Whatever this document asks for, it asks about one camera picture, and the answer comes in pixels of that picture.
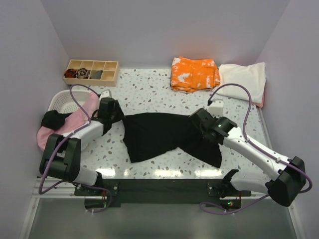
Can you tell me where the pink folded t-shirt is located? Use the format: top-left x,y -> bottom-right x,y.
254,96 -> 264,108

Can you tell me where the wooden compartment box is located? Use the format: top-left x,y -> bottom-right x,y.
63,59 -> 120,87

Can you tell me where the red black rolled fabric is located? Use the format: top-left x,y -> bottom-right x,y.
64,68 -> 77,78

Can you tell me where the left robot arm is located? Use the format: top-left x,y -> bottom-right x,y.
39,97 -> 125,195

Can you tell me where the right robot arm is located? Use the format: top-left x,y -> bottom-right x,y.
189,108 -> 306,207

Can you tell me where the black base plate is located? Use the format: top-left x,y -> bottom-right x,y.
74,179 -> 251,208

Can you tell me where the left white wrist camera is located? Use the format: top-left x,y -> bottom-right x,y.
100,89 -> 112,99

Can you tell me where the black t-shirt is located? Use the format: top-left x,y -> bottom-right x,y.
123,113 -> 222,168

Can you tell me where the brown patterned rolled fabric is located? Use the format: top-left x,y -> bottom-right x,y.
75,68 -> 90,79

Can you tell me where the orange white folded t-shirt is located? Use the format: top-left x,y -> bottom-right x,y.
170,57 -> 221,93

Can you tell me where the aluminium rail frame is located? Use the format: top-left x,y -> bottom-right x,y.
20,178 -> 306,239

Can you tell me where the black garment in basket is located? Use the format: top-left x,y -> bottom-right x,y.
41,110 -> 71,131

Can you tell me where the white laundry basket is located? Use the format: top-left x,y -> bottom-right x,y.
48,90 -> 93,153

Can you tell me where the pink t-shirt in basket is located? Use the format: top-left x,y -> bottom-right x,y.
36,93 -> 100,151

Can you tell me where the grey rolled fabric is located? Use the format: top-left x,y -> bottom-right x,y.
90,70 -> 103,80

